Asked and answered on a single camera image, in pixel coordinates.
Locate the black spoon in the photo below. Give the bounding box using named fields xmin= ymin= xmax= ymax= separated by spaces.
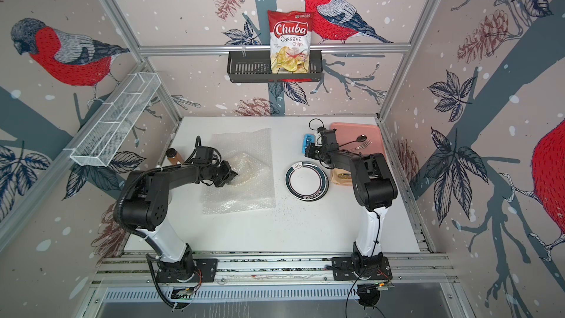
xmin=339 ymin=135 xmax=367 ymax=147

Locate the white mesh wall basket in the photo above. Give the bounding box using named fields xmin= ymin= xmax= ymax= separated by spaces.
xmin=70 ymin=72 xmax=161 ymax=166

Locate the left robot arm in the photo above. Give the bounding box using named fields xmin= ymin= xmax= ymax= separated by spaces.
xmin=113 ymin=160 xmax=238 ymax=279

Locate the pink tray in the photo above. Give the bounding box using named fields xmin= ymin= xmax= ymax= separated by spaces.
xmin=330 ymin=122 xmax=386 ymax=156

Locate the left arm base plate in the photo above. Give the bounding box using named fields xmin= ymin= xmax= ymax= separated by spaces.
xmin=156 ymin=259 xmax=219 ymax=284

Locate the Chuba cassava chips bag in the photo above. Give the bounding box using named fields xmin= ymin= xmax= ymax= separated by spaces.
xmin=267 ymin=10 xmax=313 ymax=74

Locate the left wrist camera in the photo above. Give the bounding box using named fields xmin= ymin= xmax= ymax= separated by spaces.
xmin=192 ymin=135 xmax=214 ymax=165

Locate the cream dinner plate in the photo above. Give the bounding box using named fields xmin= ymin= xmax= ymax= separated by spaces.
xmin=229 ymin=153 xmax=264 ymax=186

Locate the dark rimmed plate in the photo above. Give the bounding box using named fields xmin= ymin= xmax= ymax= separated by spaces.
xmin=285 ymin=161 xmax=329 ymax=202

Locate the metal fork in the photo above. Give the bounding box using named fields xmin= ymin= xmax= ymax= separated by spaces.
xmin=353 ymin=140 xmax=372 ymax=151

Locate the black wire shelf basket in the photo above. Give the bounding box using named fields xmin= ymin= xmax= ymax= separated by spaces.
xmin=227 ymin=50 xmax=323 ymax=83

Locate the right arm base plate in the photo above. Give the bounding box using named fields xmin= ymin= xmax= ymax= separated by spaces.
xmin=325 ymin=256 xmax=393 ymax=282

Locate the blue tape dispenser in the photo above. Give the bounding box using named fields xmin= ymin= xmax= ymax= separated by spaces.
xmin=302 ymin=134 xmax=316 ymax=154

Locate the bubble wrap sheet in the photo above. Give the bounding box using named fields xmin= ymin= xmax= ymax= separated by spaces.
xmin=200 ymin=128 xmax=276 ymax=215

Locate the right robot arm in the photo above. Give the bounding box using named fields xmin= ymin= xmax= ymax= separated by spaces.
xmin=305 ymin=127 xmax=398 ymax=278

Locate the orange spice jar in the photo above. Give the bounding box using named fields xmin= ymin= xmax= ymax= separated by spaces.
xmin=166 ymin=148 xmax=185 ymax=165

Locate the wooden cutting board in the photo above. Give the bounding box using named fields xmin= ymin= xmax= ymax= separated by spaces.
xmin=330 ymin=169 xmax=353 ymax=186

